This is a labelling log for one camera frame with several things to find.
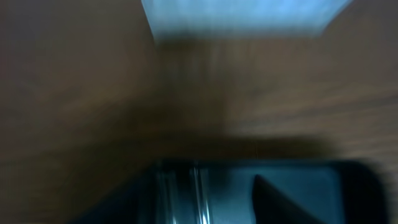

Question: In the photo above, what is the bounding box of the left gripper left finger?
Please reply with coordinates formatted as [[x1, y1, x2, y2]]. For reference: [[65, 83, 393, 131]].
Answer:
[[70, 167, 160, 224]]

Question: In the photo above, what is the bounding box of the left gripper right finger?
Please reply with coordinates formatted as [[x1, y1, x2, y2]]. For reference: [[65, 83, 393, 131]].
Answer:
[[252, 173, 329, 224]]

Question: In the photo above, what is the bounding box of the clear test tube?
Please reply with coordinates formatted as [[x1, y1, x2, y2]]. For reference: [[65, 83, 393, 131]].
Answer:
[[154, 161, 213, 224]]

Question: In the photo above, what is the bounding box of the black tray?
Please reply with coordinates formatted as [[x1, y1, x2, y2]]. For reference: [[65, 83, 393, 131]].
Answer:
[[148, 157, 393, 224]]

